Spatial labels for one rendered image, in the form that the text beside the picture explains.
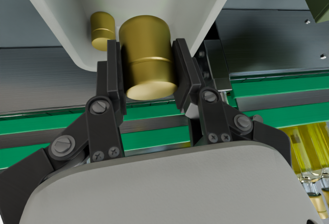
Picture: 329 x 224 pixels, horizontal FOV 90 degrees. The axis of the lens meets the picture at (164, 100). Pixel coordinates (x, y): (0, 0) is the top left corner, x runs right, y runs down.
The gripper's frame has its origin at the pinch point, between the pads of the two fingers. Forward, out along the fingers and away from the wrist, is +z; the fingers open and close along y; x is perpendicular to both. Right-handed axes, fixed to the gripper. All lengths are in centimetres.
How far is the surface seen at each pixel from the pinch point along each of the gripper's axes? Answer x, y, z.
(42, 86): -17.5, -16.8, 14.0
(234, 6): -6.0, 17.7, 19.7
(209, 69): -9.4, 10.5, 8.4
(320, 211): -30.3, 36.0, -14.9
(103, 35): -7.0, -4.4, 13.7
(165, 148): -41.4, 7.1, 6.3
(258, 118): -6.2, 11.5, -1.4
